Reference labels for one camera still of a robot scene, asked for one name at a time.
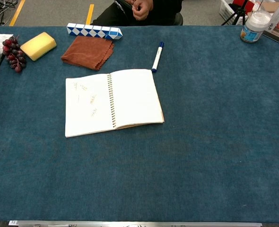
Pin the blue white marker pen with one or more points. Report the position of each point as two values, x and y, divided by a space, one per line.
158 58

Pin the white plastic crate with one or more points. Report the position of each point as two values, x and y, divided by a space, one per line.
225 10

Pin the white lid jar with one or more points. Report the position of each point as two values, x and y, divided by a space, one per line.
254 28

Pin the blue white snake puzzle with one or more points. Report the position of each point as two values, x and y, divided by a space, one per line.
94 32

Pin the teal felt table cover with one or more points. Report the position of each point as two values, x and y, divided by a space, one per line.
212 153

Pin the brown cardboard box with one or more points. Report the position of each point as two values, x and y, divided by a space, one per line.
270 6

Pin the yellow sponge block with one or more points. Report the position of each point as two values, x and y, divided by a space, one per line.
37 46

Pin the person in black clothes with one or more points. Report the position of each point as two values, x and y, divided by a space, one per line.
113 15

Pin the black camera tripod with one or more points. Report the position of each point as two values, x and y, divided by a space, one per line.
236 13

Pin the dark red grape bunch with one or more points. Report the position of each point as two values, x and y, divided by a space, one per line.
14 54

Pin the kraft cover spiral notebook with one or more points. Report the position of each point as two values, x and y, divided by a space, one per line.
130 99

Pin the aluminium table edge rail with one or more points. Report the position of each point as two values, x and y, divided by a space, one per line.
130 224

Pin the brown folded cloth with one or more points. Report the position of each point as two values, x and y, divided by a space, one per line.
87 53

